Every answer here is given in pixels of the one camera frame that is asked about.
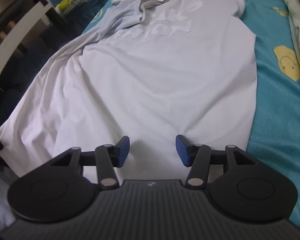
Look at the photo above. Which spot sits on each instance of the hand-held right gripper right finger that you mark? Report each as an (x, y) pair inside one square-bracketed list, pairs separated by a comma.
[(182, 151)]

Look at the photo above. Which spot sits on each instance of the white t-shirt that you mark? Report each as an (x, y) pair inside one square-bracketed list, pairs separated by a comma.
[(145, 87)]

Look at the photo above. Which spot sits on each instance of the dark desk with white edge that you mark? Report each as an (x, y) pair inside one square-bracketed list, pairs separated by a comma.
[(15, 42)]

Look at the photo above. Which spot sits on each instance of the green round fruit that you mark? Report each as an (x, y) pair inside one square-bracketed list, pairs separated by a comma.
[(65, 4)]

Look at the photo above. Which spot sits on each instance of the teal printed bed sheet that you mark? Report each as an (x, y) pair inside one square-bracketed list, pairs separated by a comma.
[(272, 130)]

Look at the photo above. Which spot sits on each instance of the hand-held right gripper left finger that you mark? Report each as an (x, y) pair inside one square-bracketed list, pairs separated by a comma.
[(123, 152)]

